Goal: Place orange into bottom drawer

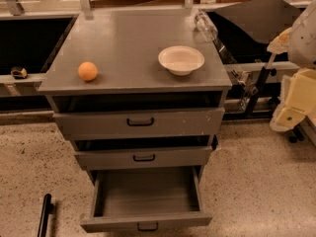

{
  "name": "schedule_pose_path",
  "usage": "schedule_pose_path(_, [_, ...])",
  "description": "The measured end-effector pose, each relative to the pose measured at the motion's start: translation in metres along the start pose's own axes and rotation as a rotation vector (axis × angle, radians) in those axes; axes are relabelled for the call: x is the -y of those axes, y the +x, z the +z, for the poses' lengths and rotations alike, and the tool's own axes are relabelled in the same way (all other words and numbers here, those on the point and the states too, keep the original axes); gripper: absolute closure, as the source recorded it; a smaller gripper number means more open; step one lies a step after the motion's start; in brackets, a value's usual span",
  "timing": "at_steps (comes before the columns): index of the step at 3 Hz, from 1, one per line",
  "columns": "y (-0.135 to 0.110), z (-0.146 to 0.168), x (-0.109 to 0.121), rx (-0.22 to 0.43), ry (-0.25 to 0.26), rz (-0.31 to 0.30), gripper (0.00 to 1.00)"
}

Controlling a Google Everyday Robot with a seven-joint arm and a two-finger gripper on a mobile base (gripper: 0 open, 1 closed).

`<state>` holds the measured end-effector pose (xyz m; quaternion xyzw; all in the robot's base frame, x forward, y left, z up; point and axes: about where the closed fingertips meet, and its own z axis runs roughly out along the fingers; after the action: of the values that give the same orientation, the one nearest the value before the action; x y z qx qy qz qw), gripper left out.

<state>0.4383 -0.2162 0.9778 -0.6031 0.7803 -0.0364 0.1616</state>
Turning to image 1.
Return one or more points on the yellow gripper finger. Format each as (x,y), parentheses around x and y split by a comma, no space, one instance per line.
(297,100)
(280,43)

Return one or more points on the orange fruit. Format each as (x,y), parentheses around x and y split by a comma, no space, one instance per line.
(87,71)

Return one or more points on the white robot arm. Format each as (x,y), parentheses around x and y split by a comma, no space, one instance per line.
(302,40)

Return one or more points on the grey top drawer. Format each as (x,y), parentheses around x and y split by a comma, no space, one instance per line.
(161,123)

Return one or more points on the grey drawer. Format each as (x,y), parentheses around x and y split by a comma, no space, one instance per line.
(146,199)
(161,123)
(143,158)

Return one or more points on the grey drawer cabinet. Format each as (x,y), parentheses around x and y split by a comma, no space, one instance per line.
(125,45)

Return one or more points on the grey bottom drawer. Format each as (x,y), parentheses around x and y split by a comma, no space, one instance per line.
(146,199)

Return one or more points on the grey middle drawer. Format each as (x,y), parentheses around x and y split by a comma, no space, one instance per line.
(143,158)

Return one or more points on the black tray stand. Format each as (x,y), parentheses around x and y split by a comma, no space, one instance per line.
(244,32)

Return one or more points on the clear plastic bottle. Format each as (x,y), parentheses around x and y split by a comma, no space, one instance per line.
(205,25)

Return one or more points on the white bowl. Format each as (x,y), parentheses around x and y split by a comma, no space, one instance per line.
(181,60)

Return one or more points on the black bar on floor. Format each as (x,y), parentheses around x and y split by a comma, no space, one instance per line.
(46,211)

